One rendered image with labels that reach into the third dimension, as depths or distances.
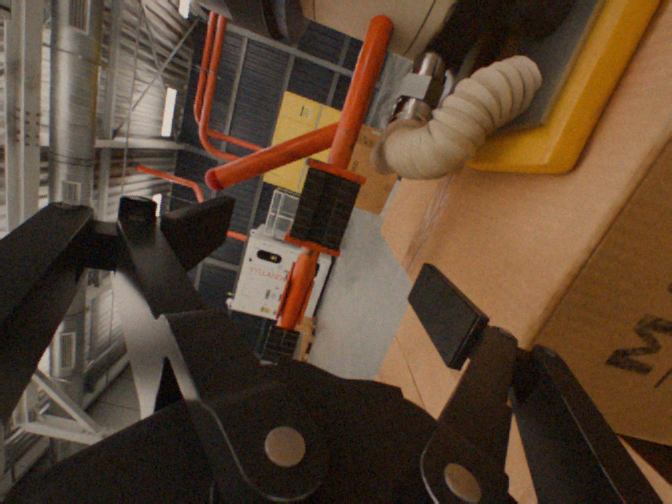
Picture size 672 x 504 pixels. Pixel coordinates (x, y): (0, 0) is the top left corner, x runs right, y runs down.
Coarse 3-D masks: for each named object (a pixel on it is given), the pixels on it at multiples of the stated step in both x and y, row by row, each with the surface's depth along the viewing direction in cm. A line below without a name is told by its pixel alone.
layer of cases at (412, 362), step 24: (408, 312) 125; (408, 336) 118; (384, 360) 134; (408, 360) 112; (432, 360) 96; (408, 384) 106; (432, 384) 92; (432, 408) 88; (648, 456) 40; (528, 480) 53; (648, 480) 37
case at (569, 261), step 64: (640, 64) 15; (640, 128) 14; (448, 192) 32; (512, 192) 22; (576, 192) 16; (640, 192) 14; (448, 256) 28; (512, 256) 20; (576, 256) 15; (640, 256) 15; (512, 320) 18; (576, 320) 17; (640, 320) 17; (640, 384) 19
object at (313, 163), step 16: (320, 176) 25; (336, 176) 26; (352, 176) 26; (304, 192) 26; (320, 192) 26; (336, 192) 26; (352, 192) 26; (304, 208) 26; (320, 208) 27; (336, 208) 26; (352, 208) 26; (304, 224) 26; (320, 224) 27; (336, 224) 27; (288, 240) 28; (304, 240) 27; (320, 240) 28; (336, 240) 27; (336, 256) 28
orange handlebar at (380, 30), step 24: (384, 24) 24; (384, 48) 24; (360, 72) 25; (360, 96) 25; (360, 120) 26; (336, 144) 26; (312, 264) 30; (288, 288) 31; (312, 288) 30; (288, 312) 31
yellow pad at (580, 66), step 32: (544, 0) 17; (576, 0) 17; (608, 0) 15; (640, 0) 14; (544, 32) 18; (576, 32) 16; (608, 32) 15; (640, 32) 14; (544, 64) 18; (576, 64) 16; (608, 64) 15; (544, 96) 17; (576, 96) 16; (608, 96) 15; (512, 128) 20; (544, 128) 17; (576, 128) 16; (480, 160) 23; (512, 160) 19; (544, 160) 17
